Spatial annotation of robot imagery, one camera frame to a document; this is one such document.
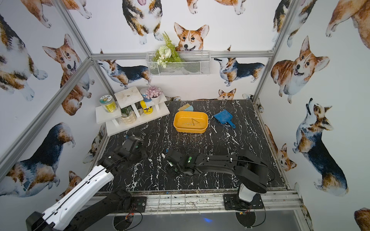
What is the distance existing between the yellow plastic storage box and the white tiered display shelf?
12 cm

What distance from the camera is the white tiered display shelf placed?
945 millimetres

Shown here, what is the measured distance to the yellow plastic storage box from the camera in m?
A: 1.04
